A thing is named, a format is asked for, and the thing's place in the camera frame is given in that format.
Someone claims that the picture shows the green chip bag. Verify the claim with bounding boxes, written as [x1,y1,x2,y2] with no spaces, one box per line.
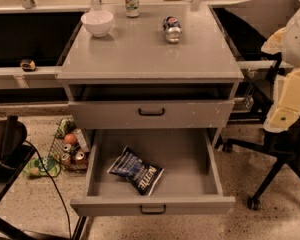
[55,118,76,139]

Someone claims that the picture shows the silver soda can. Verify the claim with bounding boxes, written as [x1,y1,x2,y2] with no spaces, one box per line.
[63,144,72,153]

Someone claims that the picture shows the orange fruit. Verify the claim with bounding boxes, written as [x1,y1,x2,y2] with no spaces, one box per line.
[64,134,77,145]

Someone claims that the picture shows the black office chair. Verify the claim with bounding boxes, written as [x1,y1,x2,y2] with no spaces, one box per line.
[219,0,300,212]

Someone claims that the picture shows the black cable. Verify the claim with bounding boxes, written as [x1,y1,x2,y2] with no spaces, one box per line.
[24,139,73,240]

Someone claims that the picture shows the grey drawer cabinet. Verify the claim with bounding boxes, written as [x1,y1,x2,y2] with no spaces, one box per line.
[58,4,243,141]

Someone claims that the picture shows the blue chip bag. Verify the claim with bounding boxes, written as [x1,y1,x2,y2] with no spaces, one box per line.
[107,146,164,196]

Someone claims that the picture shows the white bowl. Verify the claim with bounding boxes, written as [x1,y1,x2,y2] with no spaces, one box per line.
[81,11,114,37]

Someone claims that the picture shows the closed grey top drawer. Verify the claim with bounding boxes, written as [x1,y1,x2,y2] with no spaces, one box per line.
[68,100,234,129]

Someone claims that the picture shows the yellow tape measure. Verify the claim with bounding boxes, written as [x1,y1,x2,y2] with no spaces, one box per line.
[20,59,36,72]

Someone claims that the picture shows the lying blue pepsi can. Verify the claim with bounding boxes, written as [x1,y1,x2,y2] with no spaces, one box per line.
[162,16,182,43]

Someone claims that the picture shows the wire basket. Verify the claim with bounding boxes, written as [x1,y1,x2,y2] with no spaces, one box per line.
[49,126,90,172]

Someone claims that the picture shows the red soda can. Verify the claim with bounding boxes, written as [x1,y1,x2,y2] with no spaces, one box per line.
[75,151,86,165]

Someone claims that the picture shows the open grey middle drawer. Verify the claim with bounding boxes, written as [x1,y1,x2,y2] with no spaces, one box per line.
[69,127,237,218]

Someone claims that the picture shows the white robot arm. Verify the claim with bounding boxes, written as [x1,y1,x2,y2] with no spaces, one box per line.
[261,9,300,133]

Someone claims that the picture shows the black chair left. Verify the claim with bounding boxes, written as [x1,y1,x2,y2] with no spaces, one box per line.
[0,116,72,240]

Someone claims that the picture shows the upright green soda can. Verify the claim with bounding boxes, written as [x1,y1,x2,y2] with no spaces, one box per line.
[125,0,140,17]

